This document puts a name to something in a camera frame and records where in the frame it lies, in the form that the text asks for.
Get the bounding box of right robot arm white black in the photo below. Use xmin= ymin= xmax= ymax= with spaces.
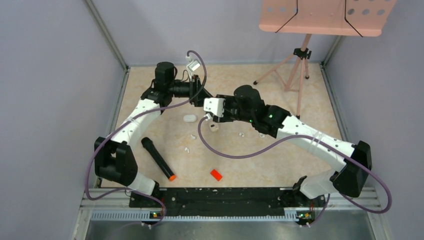
xmin=204 ymin=85 xmax=372 ymax=206

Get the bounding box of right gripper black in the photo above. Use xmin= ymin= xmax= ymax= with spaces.
xmin=213 ymin=95 xmax=255 ymax=124

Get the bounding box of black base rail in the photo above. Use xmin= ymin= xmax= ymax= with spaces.
xmin=129 ymin=187 xmax=325 ymax=217

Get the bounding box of black marker orange cap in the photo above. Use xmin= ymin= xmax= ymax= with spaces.
xmin=141 ymin=137 xmax=177 ymax=182

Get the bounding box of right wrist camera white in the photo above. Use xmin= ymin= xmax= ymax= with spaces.
xmin=203 ymin=97 xmax=225 ymax=122

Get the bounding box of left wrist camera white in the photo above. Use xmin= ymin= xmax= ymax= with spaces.
xmin=185 ymin=56 xmax=202 ymax=75

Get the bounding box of grey cable duct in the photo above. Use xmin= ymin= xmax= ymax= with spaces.
xmin=90 ymin=209 xmax=300 ymax=222

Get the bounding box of closed white earbud case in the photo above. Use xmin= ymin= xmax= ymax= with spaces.
xmin=183 ymin=114 xmax=197 ymax=123

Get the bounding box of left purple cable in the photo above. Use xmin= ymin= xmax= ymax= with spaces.
xmin=84 ymin=49 xmax=208 ymax=229

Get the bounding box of beige earbud case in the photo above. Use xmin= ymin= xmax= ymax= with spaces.
xmin=208 ymin=122 xmax=219 ymax=133

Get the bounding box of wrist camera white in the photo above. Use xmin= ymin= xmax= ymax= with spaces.
xmin=185 ymin=56 xmax=202 ymax=75
xmin=203 ymin=97 xmax=225 ymax=122

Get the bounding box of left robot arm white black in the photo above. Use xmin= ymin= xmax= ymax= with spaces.
xmin=94 ymin=59 xmax=206 ymax=207

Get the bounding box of pink music stand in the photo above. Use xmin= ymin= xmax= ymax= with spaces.
xmin=254 ymin=0 xmax=397 ymax=117

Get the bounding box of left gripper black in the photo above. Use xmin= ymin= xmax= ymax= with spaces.
xmin=167 ymin=74 xmax=212 ymax=107

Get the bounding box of small orange red block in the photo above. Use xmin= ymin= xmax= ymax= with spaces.
xmin=210 ymin=169 xmax=223 ymax=181

